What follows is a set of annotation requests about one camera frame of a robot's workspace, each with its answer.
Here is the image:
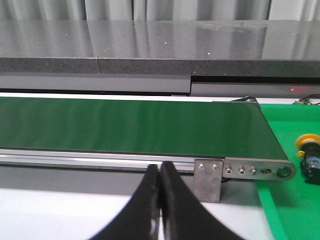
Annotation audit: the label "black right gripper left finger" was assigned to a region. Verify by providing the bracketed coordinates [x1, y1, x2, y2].
[91, 164, 160, 240]

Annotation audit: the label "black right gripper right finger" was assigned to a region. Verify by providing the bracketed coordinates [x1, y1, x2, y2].
[160, 162, 242, 240]

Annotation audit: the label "yellow push button switch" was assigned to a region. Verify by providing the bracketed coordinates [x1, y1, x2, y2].
[295, 133, 320, 185]

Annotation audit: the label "green conveyor belt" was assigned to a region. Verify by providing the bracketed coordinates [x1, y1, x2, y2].
[0, 97, 287, 160]

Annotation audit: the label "green plastic tray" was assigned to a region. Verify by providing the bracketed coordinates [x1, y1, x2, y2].
[257, 102, 320, 240]

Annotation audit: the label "grey stone counter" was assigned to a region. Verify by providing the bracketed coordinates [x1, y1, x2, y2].
[0, 20, 320, 98]

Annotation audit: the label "white curtain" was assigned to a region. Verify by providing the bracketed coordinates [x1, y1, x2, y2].
[0, 0, 320, 21]

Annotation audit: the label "metal conveyor support bracket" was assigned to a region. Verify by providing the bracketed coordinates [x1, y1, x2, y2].
[193, 158, 223, 203]

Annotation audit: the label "aluminium conveyor frame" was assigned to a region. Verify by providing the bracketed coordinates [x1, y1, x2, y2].
[0, 146, 297, 181]

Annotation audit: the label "red black wires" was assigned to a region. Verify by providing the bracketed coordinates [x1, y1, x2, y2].
[296, 93, 320, 106]

